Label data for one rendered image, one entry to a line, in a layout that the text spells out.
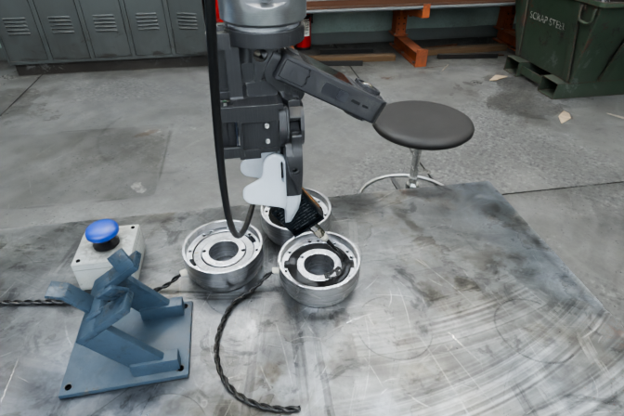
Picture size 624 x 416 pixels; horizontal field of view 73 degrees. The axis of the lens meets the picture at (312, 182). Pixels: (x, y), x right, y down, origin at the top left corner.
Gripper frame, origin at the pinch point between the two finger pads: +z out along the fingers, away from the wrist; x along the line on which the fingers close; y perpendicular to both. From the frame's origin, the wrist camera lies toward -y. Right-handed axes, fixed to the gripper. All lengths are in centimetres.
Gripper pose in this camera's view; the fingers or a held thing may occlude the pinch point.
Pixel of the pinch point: (292, 202)
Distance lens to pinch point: 48.8
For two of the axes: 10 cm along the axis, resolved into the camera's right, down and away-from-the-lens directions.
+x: 1.9, 5.5, -8.1
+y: -9.8, 1.0, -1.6
